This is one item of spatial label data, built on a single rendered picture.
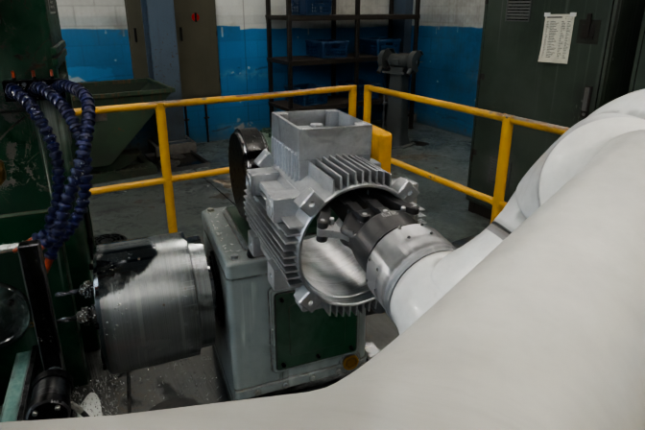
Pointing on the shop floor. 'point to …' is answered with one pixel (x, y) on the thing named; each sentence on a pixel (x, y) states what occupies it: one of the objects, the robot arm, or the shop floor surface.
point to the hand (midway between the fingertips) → (326, 177)
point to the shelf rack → (333, 38)
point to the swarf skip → (121, 127)
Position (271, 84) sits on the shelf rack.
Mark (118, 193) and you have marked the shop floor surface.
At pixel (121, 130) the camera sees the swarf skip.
